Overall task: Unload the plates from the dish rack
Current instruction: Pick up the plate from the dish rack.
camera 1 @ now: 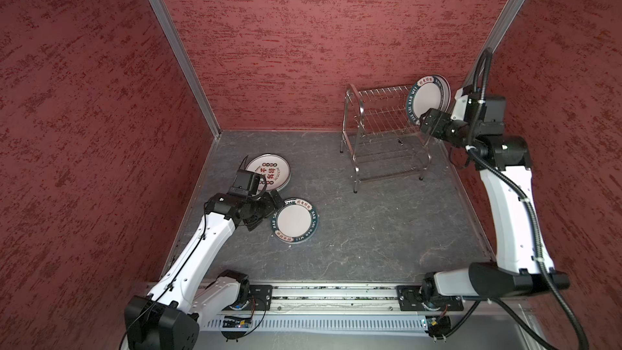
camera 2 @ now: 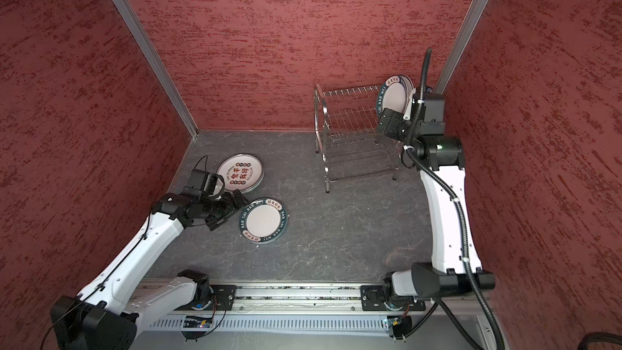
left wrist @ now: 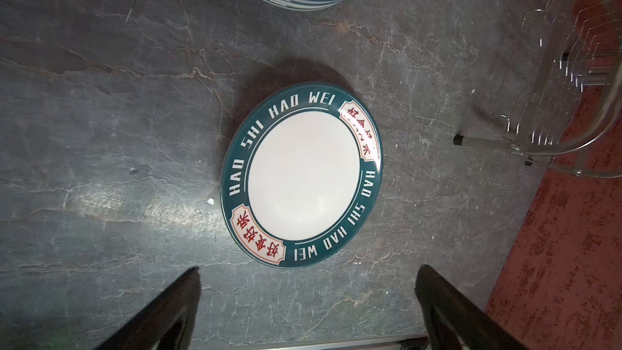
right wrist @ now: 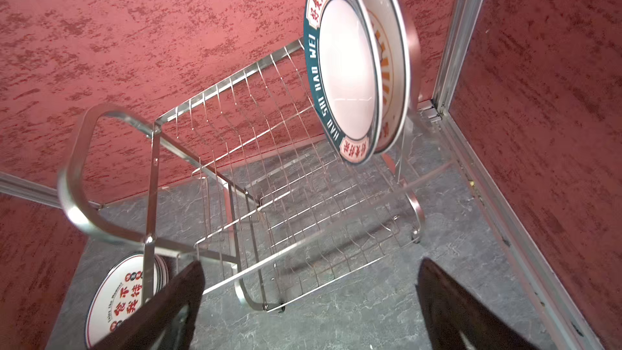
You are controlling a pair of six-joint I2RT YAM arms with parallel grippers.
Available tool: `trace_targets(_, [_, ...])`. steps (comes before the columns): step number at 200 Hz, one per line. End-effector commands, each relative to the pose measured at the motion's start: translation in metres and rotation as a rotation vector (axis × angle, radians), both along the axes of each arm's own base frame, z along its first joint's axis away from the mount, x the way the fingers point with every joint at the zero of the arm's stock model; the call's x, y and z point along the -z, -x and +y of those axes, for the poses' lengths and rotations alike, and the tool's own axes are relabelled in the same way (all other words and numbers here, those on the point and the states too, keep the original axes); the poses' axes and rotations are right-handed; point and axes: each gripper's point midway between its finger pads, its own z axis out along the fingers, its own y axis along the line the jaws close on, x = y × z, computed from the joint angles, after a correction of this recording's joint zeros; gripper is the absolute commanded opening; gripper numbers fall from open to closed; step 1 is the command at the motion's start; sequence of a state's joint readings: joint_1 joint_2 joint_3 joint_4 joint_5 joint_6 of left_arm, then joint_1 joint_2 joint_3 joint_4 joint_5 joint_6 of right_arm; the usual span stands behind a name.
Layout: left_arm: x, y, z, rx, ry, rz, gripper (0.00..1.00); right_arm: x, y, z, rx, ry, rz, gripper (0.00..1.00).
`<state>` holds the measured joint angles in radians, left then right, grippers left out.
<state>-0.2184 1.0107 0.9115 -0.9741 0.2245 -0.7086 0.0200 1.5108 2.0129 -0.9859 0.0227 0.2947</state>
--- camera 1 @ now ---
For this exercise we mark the right aluminium corner post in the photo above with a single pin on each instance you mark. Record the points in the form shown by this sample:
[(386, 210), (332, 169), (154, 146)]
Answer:
[(502, 24)]

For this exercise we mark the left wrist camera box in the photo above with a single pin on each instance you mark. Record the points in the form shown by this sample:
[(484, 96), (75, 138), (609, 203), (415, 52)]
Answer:
[(248, 185)]

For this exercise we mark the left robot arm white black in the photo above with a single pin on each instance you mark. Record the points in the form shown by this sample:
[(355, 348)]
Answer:
[(163, 319)]

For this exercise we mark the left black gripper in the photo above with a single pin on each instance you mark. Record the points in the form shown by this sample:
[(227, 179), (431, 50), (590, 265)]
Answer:
[(269, 207)]

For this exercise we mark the left aluminium corner post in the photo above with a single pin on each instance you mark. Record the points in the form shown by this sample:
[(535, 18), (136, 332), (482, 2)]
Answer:
[(174, 40)]

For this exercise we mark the left small circuit board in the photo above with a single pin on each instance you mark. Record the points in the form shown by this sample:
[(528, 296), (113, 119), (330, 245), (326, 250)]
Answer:
[(237, 323)]

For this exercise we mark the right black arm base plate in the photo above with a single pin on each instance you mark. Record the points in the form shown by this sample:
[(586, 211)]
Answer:
[(412, 299)]

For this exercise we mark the patterned plate dark rim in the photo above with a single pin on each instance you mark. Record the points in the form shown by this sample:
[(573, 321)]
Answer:
[(296, 222)]

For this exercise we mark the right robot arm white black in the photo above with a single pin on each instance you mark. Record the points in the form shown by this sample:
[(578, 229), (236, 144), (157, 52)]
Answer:
[(523, 267)]

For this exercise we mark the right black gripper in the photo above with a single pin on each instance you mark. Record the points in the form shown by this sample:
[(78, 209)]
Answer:
[(440, 118)]

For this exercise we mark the aluminium corner post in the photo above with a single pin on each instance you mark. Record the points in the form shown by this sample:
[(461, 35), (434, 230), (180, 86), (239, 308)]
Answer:
[(502, 24), (174, 40)]

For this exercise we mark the right small circuit board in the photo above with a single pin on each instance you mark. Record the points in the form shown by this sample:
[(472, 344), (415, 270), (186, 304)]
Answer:
[(438, 328)]

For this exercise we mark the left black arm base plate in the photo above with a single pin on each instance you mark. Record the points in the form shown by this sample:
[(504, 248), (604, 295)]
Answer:
[(253, 298)]

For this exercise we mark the chrome wire dish rack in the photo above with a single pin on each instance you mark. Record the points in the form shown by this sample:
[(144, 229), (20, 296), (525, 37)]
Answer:
[(381, 141)]

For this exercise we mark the aluminium mounting rail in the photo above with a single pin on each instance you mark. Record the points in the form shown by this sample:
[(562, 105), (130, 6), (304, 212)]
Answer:
[(309, 298)]

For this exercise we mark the small circuit board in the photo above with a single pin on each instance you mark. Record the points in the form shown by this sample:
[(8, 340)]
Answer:
[(438, 328), (237, 323)]

